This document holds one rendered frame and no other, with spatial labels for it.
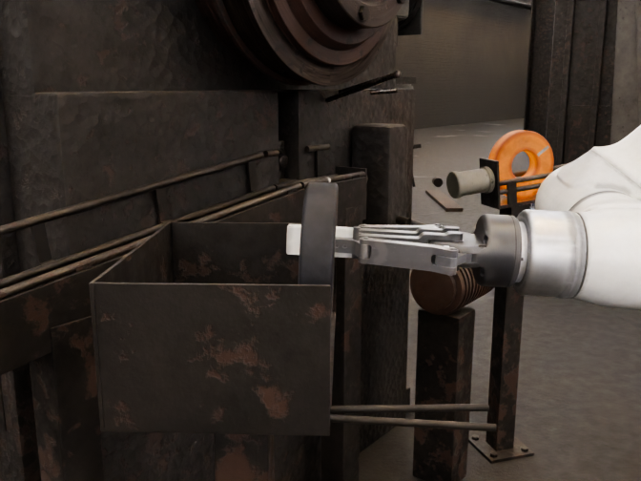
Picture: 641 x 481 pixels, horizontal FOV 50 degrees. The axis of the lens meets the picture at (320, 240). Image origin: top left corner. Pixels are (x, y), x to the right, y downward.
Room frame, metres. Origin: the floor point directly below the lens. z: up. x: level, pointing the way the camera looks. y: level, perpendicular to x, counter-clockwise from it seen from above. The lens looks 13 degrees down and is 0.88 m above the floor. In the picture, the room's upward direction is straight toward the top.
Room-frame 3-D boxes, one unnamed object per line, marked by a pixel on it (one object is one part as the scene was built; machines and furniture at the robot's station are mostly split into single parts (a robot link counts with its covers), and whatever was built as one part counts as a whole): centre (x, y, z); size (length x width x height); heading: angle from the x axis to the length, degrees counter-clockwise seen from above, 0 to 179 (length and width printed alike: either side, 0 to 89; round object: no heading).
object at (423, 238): (0.68, -0.09, 0.72); 0.11 x 0.01 x 0.04; 89
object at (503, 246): (0.69, -0.16, 0.72); 0.09 x 0.08 x 0.07; 88
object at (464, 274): (1.45, -0.30, 0.27); 0.22 x 0.13 x 0.53; 143
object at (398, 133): (1.47, -0.12, 0.68); 0.11 x 0.08 x 0.24; 53
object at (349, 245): (0.68, -0.03, 0.72); 0.05 x 0.03 x 0.01; 88
